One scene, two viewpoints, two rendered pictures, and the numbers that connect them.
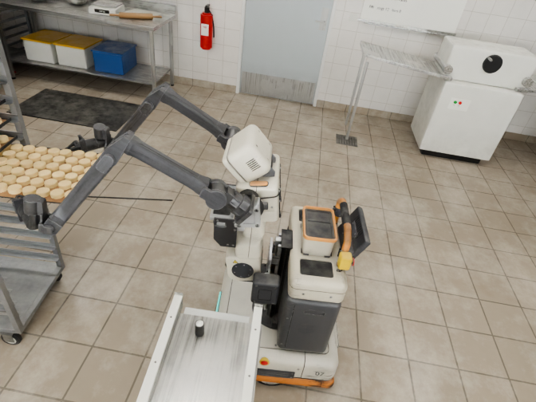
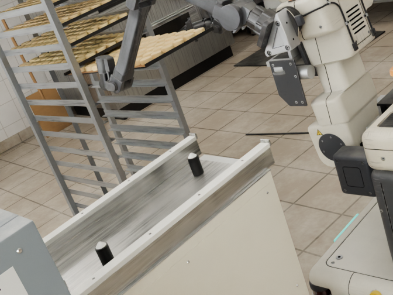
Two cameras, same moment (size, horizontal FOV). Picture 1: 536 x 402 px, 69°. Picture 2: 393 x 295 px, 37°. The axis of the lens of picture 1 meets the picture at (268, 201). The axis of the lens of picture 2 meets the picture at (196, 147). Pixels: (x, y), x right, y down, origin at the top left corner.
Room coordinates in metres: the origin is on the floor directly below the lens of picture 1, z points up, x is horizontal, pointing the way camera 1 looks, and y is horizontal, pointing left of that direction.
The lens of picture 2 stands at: (-0.11, -1.06, 1.53)
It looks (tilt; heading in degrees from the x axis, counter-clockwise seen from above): 22 degrees down; 53
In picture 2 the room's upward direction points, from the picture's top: 20 degrees counter-clockwise
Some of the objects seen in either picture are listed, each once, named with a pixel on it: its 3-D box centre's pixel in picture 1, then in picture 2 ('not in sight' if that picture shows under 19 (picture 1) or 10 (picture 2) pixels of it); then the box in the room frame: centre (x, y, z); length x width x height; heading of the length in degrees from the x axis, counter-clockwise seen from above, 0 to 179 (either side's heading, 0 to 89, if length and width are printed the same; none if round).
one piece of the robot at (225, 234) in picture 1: (231, 210); (309, 59); (1.37, 0.16, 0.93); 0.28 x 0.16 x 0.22; 2
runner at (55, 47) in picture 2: not in sight; (35, 48); (1.13, 1.49, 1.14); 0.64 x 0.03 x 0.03; 92
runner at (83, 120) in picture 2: not in sight; (66, 117); (1.13, 1.49, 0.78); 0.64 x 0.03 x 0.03; 92
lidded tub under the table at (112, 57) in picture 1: (116, 57); not in sight; (4.70, 2.12, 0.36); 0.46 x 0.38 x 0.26; 179
